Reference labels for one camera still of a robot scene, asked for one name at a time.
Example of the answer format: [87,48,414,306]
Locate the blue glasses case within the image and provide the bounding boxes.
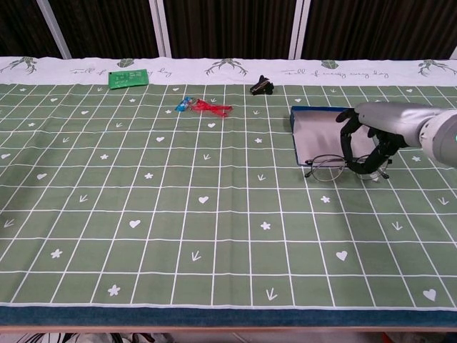
[289,106,385,167]

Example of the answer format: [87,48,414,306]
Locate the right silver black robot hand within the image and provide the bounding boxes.
[335,101,443,176]

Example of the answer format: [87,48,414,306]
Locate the red candy wrapper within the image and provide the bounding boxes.
[191,99,234,118]

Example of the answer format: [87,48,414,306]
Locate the black staple remover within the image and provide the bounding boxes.
[248,74,275,96]

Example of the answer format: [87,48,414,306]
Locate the green grid tablecloth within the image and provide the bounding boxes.
[0,56,457,328]

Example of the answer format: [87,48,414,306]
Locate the wire-frame eyeglasses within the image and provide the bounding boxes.
[303,154,392,183]

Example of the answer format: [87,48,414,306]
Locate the black white patterned bag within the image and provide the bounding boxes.
[16,332,158,343]

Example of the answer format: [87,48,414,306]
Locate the blue candy wrapper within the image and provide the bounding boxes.
[174,96,195,112]

